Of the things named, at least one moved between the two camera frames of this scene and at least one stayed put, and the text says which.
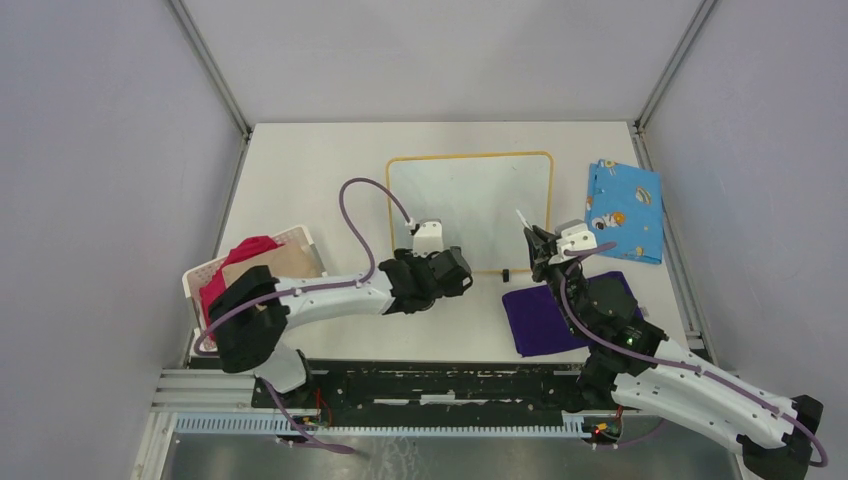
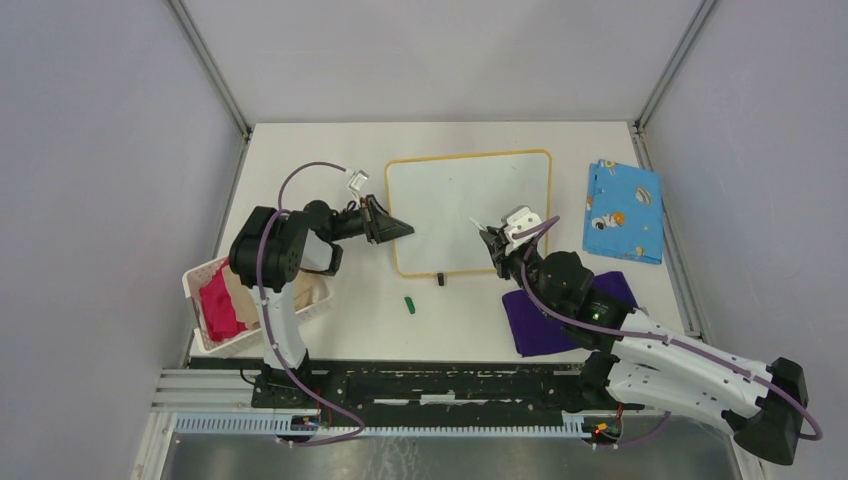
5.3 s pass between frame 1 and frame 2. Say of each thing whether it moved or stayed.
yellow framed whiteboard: stayed
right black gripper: moved
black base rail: stayed
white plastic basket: stayed
